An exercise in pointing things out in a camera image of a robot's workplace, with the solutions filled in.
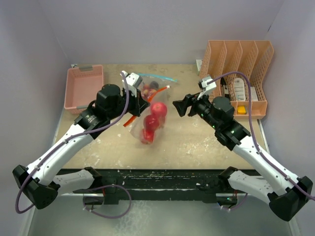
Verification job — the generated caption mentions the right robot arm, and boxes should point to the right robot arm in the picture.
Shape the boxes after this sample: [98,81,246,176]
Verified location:
[173,94,313,222]

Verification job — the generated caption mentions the orange zip bag with apples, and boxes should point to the orange zip bag with apples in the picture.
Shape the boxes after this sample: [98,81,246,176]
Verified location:
[124,84,170,145]

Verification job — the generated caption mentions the white bottle in organizer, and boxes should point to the white bottle in organizer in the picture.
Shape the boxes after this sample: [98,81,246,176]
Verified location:
[233,78,246,101]

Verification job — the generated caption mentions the pink perforated plastic basket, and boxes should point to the pink perforated plastic basket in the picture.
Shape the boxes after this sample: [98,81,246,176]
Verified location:
[64,64,104,114]

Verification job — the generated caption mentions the yellow object in organizer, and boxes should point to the yellow object in organizer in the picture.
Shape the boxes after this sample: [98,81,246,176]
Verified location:
[237,106,247,115]

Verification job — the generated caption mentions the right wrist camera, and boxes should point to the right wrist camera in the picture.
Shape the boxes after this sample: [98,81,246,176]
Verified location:
[198,75,217,99]

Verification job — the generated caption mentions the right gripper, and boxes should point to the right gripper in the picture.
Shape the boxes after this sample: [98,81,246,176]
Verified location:
[173,89,220,130]

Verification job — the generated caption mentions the white box in organizer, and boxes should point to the white box in organizer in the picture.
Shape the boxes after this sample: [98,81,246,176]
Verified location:
[249,87,258,101]

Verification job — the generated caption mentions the orange desk file organizer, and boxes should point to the orange desk file organizer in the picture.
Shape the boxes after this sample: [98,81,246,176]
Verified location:
[199,40,274,119]

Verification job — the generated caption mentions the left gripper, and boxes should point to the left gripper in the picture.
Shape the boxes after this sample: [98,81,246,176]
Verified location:
[108,86,150,120]

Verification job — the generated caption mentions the blue zip bag small fruits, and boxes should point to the blue zip bag small fruits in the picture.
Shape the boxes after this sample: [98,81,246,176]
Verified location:
[138,73,177,100]

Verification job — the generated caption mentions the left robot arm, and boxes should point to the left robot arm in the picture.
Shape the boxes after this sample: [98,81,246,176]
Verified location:
[13,84,150,209]

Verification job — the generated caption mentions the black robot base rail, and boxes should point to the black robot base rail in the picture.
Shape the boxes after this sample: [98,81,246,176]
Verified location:
[72,167,249,205]

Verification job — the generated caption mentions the black item in organizer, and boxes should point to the black item in organizer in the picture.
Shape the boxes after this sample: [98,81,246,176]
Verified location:
[220,79,230,99]

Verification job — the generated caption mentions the white box behind organizer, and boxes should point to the white box behind organizer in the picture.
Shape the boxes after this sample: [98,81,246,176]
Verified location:
[196,59,202,75]

